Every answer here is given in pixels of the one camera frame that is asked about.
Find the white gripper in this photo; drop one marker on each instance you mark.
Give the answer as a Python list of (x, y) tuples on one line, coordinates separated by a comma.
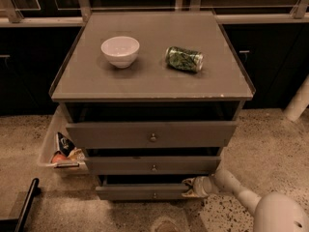
[(203, 187)]

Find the grey bottom drawer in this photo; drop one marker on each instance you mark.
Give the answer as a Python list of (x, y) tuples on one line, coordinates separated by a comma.
[(142, 187)]

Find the grey drawer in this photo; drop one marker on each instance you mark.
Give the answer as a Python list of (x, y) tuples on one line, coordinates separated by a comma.
[(151, 165), (142, 187), (151, 134)]

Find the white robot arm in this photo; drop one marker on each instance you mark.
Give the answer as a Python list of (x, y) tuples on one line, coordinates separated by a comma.
[(274, 212)]

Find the grey top drawer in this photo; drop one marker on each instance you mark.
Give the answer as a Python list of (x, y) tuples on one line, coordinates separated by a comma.
[(151, 134)]

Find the grey middle drawer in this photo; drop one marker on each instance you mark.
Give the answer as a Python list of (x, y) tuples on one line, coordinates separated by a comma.
[(151, 165)]

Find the grey drawer cabinet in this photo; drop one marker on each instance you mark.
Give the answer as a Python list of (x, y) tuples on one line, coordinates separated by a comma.
[(91, 90)]

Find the green soda can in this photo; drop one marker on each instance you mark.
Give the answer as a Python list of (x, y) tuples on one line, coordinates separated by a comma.
[(183, 59)]

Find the black snack bag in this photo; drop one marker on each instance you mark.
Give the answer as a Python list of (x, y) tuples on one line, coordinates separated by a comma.
[(64, 145)]

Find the clear plastic storage bin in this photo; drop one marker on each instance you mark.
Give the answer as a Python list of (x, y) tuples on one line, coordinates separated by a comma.
[(49, 147)]

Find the red round fruit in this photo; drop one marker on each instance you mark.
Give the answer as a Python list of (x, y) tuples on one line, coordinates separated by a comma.
[(58, 157)]

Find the white table leg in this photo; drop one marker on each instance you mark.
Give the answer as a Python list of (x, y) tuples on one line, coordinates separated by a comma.
[(299, 102)]

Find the white ceramic bowl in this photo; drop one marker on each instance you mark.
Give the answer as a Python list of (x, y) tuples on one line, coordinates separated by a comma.
[(120, 51)]

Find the black bar object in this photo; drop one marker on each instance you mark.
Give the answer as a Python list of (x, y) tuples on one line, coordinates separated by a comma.
[(16, 224)]

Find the metal window frame rail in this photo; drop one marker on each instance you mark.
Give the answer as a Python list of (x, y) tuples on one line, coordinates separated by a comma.
[(49, 13)]

